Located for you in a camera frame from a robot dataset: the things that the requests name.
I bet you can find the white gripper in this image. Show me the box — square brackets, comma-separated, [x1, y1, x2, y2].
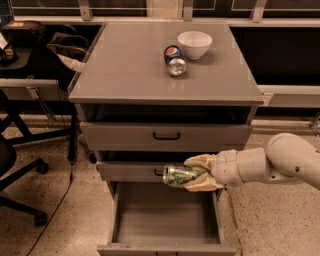
[183, 150, 244, 192]

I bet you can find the green soda can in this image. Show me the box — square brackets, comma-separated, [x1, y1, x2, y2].
[163, 164, 205, 188]

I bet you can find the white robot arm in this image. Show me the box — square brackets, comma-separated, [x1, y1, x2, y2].
[183, 133, 320, 192]

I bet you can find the bottom grey drawer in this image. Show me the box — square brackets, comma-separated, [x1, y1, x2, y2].
[97, 182, 236, 256]

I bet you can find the grey drawer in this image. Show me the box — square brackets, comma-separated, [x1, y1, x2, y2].
[97, 182, 236, 256]
[80, 122, 252, 153]
[96, 161, 236, 184]

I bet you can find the grey drawer cabinet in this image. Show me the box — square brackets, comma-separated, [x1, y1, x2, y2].
[69, 22, 262, 191]

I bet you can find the middle grey drawer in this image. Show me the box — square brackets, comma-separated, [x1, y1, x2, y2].
[96, 161, 236, 184]

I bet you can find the blue Pepsi can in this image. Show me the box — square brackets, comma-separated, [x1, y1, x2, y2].
[164, 45, 187, 76]

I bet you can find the top grey drawer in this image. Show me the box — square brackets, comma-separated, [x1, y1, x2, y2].
[80, 122, 252, 153]

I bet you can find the white bowl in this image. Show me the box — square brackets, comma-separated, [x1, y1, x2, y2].
[178, 31, 213, 60]

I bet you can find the dark bag on desk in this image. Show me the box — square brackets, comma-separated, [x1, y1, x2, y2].
[47, 32, 90, 72]

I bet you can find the black office chair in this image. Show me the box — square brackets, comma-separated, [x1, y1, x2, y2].
[0, 135, 49, 226]

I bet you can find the grey side desk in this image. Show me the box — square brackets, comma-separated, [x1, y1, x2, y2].
[0, 77, 77, 161]

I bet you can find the black middle drawer handle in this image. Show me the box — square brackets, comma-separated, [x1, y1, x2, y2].
[154, 169, 163, 176]

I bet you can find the black drawer handle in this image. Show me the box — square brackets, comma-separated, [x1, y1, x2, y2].
[152, 132, 181, 141]
[154, 169, 163, 176]

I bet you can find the black top drawer handle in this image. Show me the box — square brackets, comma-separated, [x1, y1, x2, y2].
[152, 132, 181, 141]

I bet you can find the black floor cable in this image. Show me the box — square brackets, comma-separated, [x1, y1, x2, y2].
[24, 159, 75, 256]

